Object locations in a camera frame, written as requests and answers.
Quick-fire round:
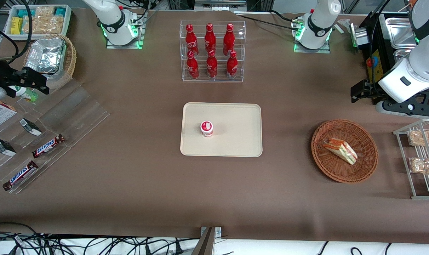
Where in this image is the silver metal device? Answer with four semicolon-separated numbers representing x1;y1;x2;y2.
349;22;370;54

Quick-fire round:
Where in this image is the brown round wicker basket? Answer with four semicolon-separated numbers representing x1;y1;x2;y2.
311;119;379;184

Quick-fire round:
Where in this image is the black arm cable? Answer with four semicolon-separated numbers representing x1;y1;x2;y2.
367;0;393;97

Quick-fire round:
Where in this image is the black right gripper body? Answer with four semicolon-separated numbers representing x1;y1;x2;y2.
0;50;24;97

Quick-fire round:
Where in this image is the grey metal wire rack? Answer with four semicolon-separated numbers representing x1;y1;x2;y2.
393;118;429;200

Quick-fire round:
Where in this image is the small steel tray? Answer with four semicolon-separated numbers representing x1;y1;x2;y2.
393;49;413;63

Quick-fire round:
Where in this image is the small black white box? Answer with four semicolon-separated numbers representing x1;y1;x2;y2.
19;118;43;137
0;138;17;157

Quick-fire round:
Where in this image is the silver foil tray stack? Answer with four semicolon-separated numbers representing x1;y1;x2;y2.
25;38;67;75

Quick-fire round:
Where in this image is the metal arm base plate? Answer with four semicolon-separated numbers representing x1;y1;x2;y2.
293;14;331;54
105;10;148;50

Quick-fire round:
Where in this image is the clear acrylic bottle rack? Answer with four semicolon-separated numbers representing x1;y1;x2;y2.
179;20;246;83

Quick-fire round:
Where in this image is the clear bag of crackers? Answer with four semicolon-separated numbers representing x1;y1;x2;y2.
22;6;65;35

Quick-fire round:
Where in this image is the large steel tray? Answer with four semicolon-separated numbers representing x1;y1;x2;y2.
384;17;419;50

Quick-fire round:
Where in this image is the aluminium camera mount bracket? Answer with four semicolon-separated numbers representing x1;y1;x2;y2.
191;226;223;255

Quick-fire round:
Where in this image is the beige plastic tray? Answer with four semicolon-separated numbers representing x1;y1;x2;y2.
180;102;263;158

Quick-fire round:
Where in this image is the clear acrylic tiered display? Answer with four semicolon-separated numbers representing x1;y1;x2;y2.
0;77;111;195

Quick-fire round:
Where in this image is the small red white yogurt cup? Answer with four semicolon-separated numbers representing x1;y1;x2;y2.
200;120;214;138

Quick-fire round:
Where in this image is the red cola bottle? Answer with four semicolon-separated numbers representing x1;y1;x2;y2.
186;50;200;80
206;50;218;79
204;23;217;53
226;50;239;80
223;23;235;56
185;24;199;58

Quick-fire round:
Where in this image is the brown Snickers bar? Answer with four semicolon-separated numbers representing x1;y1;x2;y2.
32;134;65;159
2;160;39;192

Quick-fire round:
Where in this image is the aluminium frame profile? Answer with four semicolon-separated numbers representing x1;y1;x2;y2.
167;0;273;14

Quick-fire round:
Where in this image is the black machine with trays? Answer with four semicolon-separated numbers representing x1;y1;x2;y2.
358;12;429;107

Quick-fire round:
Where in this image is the tan wicker basket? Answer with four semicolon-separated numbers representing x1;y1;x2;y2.
23;33;77;91

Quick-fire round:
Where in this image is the triangle sandwich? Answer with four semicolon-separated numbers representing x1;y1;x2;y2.
322;138;359;166

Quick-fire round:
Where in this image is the brown table cloth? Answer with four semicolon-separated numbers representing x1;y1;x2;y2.
0;7;429;245

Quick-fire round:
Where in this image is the green white small bottle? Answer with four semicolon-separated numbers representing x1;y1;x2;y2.
7;85;39;103

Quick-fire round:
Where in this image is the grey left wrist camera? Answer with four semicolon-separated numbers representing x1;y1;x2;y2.
375;96;429;119

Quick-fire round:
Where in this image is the white plastic snack bin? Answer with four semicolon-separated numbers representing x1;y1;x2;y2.
4;4;73;40

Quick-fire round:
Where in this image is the clear bag of pastry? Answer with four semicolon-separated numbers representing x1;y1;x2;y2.
407;129;429;147
408;157;429;175

